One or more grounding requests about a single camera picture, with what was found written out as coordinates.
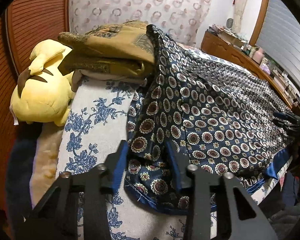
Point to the grey window blind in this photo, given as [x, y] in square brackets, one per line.
[280, 38]

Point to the blue floral white sheet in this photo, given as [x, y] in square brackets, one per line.
[96, 124]

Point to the pink bottle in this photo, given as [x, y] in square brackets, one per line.
[258, 56]

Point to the cardboard box on sideboard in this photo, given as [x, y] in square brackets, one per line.
[232, 39]

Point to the pink circle patterned curtain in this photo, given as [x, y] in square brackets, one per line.
[181, 19]

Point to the folded olive brown cloth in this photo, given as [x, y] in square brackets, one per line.
[117, 49]

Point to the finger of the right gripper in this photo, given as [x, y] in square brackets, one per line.
[289, 128]
[290, 117]

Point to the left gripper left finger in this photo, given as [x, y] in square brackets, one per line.
[55, 215]

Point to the wooden sideboard cabinet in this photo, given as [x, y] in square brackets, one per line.
[215, 46]

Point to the navy patterned silk garment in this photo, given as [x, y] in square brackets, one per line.
[215, 114]

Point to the lavender pouch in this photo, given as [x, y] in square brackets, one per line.
[264, 67]

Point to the brown louvered wardrobe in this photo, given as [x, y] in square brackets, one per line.
[23, 23]

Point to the yellow plush toy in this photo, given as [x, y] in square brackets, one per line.
[42, 93]

